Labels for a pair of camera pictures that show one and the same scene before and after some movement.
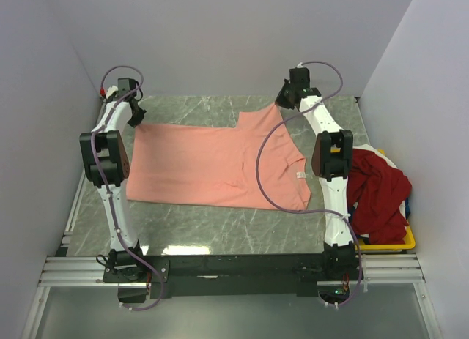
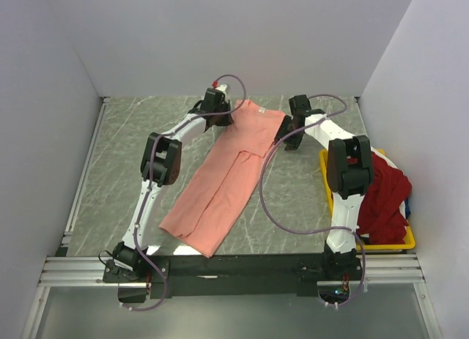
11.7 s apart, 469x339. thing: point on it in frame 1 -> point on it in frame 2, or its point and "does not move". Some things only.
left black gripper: [138, 118] -> [226, 121]
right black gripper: [280, 100] -> [282, 130]
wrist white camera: [111, 90] -> [223, 88]
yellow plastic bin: [410, 244] does not move
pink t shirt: [217, 165] -> [218, 190]
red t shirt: [377, 191] does not move
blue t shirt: [407, 204] does not move
